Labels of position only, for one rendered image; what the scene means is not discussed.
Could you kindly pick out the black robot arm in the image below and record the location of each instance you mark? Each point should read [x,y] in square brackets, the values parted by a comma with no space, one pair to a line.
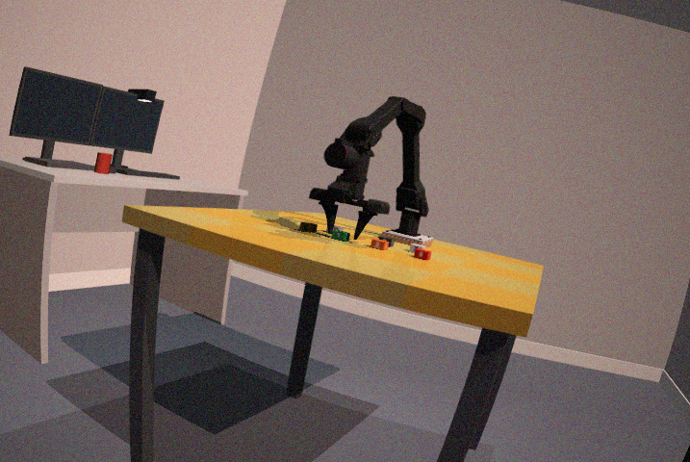
[352,152]

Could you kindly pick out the yellow block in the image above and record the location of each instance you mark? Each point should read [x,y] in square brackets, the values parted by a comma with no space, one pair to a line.
[307,226]

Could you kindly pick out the green block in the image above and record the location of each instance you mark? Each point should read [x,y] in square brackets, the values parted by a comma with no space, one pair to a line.
[340,235]

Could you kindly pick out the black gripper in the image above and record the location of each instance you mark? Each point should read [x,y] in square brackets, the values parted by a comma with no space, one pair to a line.
[370,207]

